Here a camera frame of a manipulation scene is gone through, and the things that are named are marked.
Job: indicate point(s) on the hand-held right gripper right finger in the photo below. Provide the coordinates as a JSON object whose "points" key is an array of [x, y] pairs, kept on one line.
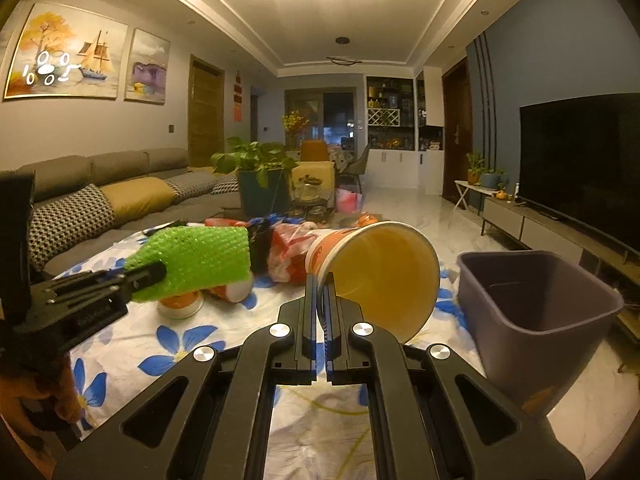
{"points": [[345, 330]]}

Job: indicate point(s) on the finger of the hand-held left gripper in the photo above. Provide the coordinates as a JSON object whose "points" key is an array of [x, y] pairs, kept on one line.
{"points": [[100, 282]]}

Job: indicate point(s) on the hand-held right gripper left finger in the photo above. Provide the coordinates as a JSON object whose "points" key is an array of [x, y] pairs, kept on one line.
{"points": [[300, 325]]}

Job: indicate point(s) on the large orange paper cup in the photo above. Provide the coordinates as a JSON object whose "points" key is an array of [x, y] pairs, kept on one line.
{"points": [[385, 280]]}

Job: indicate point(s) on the red pink plastic bag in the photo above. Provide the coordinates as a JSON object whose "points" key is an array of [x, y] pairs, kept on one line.
{"points": [[290, 252]]}

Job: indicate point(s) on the small orange paper cup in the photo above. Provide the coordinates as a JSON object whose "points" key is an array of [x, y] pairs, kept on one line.
{"points": [[232, 291], [180, 307]]}

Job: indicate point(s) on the black plastic bag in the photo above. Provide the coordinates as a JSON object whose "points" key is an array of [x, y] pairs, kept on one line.
{"points": [[259, 250]]}

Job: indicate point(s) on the green foam net sleeve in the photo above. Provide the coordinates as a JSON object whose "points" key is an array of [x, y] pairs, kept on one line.
{"points": [[200, 260]]}

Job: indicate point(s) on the grey plastic waste bin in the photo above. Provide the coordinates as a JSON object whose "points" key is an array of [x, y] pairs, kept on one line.
{"points": [[525, 360]]}

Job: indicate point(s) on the person's left hand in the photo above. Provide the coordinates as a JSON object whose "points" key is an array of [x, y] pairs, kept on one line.
{"points": [[30, 395]]}

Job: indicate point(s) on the large houndstooth pillow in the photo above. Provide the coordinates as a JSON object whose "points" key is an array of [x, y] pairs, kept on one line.
{"points": [[70, 225]]}

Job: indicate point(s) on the floral tablecloth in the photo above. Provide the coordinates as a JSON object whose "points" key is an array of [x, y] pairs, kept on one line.
{"points": [[150, 330]]}

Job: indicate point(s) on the yellow pillow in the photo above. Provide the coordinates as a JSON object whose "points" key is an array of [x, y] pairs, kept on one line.
{"points": [[137, 200]]}

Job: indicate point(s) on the blue wrapper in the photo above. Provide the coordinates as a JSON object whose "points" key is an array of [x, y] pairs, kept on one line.
{"points": [[270, 220]]}

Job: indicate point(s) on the dark coffee table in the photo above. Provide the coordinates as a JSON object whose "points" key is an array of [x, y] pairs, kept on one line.
{"points": [[346, 219]]}

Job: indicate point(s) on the orange toy figure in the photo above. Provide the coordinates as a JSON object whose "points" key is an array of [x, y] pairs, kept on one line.
{"points": [[369, 220]]}

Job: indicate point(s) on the tea set tray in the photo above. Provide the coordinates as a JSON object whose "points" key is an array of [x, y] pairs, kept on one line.
{"points": [[312, 212]]}

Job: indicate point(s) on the grey sofa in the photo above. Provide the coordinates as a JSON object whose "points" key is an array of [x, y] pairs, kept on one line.
{"points": [[70, 170]]}

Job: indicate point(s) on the red wrapper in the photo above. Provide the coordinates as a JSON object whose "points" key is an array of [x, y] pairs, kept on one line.
{"points": [[222, 222]]}

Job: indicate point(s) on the pink gift bag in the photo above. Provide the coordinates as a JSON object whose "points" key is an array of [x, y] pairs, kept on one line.
{"points": [[348, 201]]}

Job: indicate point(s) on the glass teapot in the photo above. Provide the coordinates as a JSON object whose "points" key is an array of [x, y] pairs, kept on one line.
{"points": [[309, 191]]}

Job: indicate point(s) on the small houndstooth pillow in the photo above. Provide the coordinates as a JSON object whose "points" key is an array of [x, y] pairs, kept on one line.
{"points": [[195, 185]]}

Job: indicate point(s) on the potted plant in teal pot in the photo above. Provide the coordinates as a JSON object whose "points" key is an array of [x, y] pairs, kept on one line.
{"points": [[262, 192]]}

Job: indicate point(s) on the yellow armchair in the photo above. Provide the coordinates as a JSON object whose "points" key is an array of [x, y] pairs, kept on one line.
{"points": [[312, 169]]}

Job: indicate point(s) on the grey dining chair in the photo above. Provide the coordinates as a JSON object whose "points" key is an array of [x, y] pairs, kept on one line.
{"points": [[360, 165]]}

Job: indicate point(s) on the dining table with patterned cloth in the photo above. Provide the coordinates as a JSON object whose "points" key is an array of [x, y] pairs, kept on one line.
{"points": [[341, 156]]}

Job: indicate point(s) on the orange dining chair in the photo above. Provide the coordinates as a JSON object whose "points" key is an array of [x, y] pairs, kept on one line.
{"points": [[313, 151]]}

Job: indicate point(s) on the white display cabinet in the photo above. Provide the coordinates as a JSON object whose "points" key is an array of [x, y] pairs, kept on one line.
{"points": [[400, 160]]}

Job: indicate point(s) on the white folding side table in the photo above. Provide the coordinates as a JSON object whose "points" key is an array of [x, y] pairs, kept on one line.
{"points": [[467, 187]]}

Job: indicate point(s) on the light brown wooden door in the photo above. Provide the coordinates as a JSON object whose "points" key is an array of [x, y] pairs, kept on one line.
{"points": [[205, 115]]}

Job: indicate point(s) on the yellow flower bouquet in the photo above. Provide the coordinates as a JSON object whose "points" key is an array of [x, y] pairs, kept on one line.
{"points": [[295, 122]]}

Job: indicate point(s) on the small plant in orange pot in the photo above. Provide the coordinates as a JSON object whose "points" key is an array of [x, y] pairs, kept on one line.
{"points": [[474, 170]]}

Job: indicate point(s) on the small orange ornament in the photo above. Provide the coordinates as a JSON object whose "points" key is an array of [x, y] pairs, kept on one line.
{"points": [[501, 194]]}

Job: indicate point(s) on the small plant in grey pot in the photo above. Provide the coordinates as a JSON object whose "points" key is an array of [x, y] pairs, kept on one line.
{"points": [[492, 180]]}

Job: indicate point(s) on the glass balcony door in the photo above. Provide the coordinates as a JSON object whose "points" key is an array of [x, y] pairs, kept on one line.
{"points": [[330, 115]]}

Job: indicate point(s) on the grey television stand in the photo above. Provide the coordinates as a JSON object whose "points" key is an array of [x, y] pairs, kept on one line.
{"points": [[540, 235]]}

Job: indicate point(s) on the dark brown wooden door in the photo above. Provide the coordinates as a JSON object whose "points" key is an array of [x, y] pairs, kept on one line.
{"points": [[457, 135]]}

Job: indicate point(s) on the large black television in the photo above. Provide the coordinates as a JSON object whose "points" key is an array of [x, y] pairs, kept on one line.
{"points": [[580, 160]]}

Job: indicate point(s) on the purple wall painting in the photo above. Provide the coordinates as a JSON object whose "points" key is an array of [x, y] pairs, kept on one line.
{"points": [[147, 75]]}

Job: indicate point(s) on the red wall decorations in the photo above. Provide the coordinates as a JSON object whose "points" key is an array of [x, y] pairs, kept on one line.
{"points": [[238, 100]]}

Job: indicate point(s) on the sailboat wall painting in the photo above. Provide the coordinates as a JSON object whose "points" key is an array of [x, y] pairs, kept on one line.
{"points": [[60, 35]]}

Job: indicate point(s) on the black vertical wall strips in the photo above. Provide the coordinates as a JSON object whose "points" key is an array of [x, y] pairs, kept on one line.
{"points": [[484, 110]]}

